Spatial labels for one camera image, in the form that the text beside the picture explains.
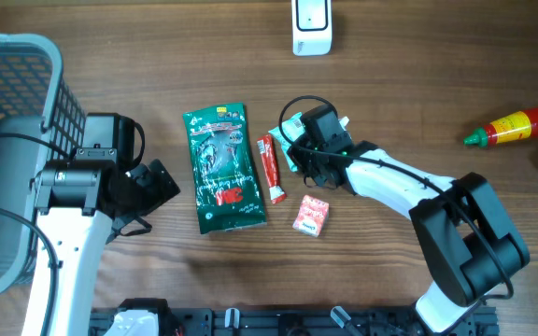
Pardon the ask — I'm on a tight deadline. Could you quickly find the black left camera cable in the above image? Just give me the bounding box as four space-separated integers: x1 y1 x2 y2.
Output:
0 133 72 336

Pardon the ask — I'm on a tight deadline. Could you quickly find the grey plastic shopping basket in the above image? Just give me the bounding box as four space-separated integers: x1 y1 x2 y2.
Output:
0 34 86 294

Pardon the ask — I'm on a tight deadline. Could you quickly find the small red tissue packet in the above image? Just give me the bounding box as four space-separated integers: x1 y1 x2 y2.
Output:
292 195 330 237

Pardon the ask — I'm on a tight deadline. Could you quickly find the red snack stick packet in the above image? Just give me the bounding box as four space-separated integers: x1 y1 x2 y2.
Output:
257 134 287 204

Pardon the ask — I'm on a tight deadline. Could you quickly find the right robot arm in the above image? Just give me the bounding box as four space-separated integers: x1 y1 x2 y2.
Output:
277 100 530 335

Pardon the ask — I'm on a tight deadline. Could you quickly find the white teal pouch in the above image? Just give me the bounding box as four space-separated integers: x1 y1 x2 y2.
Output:
270 111 353 173

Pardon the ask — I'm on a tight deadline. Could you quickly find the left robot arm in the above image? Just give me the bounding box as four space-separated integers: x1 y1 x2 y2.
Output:
22 113 180 335

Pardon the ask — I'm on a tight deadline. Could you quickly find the green 3M gloves package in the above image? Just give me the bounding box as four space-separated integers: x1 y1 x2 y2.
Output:
182 103 266 234

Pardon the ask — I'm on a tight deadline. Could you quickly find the white barcode scanner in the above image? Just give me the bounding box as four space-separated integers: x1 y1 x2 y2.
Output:
290 0 333 57

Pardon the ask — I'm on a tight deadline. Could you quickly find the red sauce bottle green cap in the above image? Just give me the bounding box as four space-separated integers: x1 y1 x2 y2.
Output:
463 107 538 147

